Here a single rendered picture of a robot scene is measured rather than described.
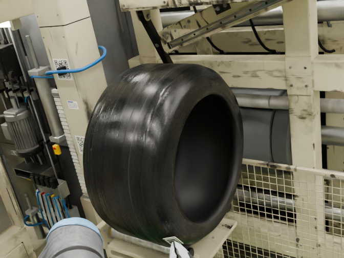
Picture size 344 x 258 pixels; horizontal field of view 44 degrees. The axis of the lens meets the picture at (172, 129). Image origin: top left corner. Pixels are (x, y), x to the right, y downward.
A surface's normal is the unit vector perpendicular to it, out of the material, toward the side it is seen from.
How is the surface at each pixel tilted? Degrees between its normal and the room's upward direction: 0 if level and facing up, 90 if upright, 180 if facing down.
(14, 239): 90
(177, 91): 45
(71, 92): 90
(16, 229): 0
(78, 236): 25
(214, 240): 0
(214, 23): 90
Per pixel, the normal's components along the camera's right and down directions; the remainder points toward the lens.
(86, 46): 0.82, 0.10
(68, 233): -0.15, -0.93
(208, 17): -0.54, 0.43
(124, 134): -0.53, -0.24
